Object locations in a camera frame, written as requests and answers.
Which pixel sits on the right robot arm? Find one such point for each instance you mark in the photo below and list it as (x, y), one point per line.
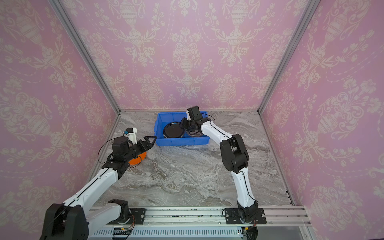
(235, 159)

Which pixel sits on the right aluminium corner post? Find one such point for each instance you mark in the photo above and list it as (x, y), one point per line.
(291, 47)

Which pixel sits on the blue plastic bin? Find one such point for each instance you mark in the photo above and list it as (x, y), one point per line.
(164, 119)

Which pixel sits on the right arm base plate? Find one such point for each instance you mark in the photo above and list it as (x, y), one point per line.
(234, 216)

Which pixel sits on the brownish glass plate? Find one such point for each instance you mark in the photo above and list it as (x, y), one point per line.
(195, 133)

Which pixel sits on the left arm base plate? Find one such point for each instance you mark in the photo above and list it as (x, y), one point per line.
(134, 216)

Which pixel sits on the small circuit board with wires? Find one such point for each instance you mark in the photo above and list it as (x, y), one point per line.
(121, 233)

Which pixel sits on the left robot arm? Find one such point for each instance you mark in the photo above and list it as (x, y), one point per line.
(73, 219)

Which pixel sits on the black round plate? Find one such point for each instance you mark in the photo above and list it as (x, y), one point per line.
(173, 131)

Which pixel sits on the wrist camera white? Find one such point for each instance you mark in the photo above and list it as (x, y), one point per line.
(131, 133)
(188, 115)

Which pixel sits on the left aluminium corner post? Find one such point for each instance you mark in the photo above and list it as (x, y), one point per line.
(75, 36)

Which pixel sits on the orange plate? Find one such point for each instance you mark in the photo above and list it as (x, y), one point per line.
(137, 161)

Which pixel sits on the aluminium mounting rail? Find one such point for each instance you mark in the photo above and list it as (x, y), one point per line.
(208, 223)

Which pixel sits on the aluminium corner post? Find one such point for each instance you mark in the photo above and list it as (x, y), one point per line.
(75, 36)
(291, 47)

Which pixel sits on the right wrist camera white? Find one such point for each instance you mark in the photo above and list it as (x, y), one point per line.
(188, 115)

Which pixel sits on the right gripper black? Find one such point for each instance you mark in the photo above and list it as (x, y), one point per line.
(184, 121)

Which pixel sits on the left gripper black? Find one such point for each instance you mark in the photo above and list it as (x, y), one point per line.
(144, 148)

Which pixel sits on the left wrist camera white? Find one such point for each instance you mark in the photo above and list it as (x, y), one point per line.
(131, 133)

